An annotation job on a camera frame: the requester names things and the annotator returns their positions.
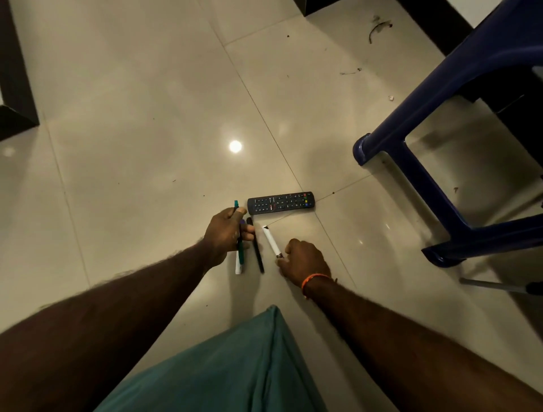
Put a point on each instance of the blue plastic chair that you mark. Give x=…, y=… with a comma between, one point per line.
x=428, y=195

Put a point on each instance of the person's right hand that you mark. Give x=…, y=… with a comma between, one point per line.
x=307, y=261

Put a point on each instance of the white marker pen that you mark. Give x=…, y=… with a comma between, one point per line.
x=270, y=240

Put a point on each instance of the teal shorts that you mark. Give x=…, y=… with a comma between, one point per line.
x=229, y=373

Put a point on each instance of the dark wooden furniture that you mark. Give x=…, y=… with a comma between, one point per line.
x=15, y=97

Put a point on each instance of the person's right forearm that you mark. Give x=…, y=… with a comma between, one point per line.
x=415, y=356

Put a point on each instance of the person's left thumb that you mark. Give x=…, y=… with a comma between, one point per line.
x=236, y=212

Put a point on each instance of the black remote control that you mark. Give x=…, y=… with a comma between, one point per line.
x=281, y=202

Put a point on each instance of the person's right fingers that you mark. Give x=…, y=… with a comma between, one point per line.
x=289, y=253

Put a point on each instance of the dark scrap of debris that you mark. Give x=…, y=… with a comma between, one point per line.
x=375, y=29

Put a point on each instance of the person's left forearm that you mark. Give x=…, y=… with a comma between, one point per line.
x=106, y=322

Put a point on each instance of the orange thread wristband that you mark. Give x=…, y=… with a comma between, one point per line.
x=314, y=277

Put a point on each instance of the black pen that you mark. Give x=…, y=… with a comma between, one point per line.
x=258, y=257

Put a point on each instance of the green pen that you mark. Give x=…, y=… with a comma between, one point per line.
x=240, y=254

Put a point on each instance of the person's left hand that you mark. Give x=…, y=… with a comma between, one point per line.
x=220, y=237

